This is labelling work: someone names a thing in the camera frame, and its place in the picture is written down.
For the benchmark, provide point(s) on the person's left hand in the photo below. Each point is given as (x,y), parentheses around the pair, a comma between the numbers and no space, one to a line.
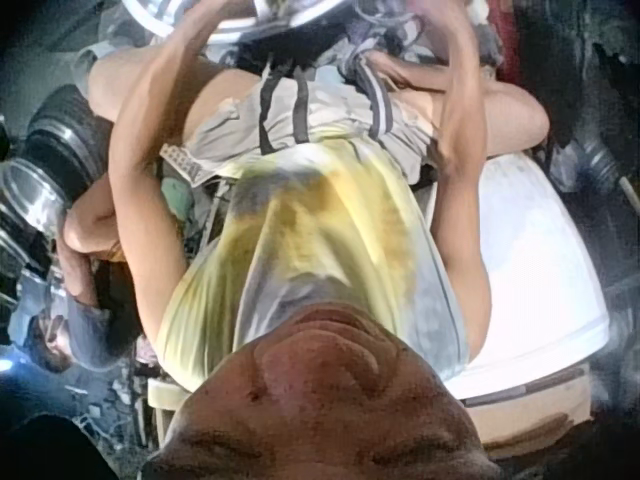
(212,24)

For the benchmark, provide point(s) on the person's right hand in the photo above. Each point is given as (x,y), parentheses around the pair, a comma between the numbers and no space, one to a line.
(442,27)

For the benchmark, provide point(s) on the black ribbed pipe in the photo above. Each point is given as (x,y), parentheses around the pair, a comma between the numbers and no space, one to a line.
(600,160)

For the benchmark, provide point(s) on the person's legs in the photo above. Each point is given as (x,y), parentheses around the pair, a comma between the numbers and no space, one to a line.
(505,125)

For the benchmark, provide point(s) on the red container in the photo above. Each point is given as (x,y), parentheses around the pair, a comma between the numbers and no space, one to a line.
(507,40)

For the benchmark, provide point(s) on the pale yellow plastic stool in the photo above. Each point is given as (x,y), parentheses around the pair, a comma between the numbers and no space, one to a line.
(162,405)

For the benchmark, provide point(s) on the green cloth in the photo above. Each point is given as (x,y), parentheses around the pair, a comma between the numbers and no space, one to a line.
(176,196)

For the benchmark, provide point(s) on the shiny metal can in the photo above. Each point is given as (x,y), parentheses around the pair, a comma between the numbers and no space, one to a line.
(30,195)

